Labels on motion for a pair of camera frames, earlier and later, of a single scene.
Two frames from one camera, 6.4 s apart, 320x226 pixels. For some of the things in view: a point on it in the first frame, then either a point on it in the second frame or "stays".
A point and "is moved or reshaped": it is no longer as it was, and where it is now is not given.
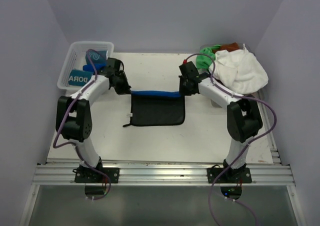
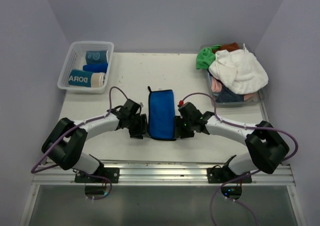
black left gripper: [125, 89] -> [142, 128]
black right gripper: [182, 91] -> [178, 129]
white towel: [240, 70] stays
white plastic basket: [76, 59] stays
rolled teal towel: [96, 58] stays
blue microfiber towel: [156, 108] is moved or reshaped
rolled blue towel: [90, 67] stays
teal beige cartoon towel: [79, 77] stays
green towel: [203, 60] stays
